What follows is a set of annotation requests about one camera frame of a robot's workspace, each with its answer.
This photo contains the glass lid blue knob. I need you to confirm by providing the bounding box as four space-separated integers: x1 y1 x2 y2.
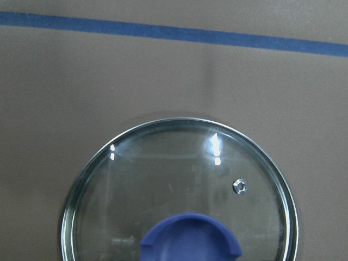
60 117 299 260

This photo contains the brown paper table mat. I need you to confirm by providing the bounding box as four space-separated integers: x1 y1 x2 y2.
0 0 348 261

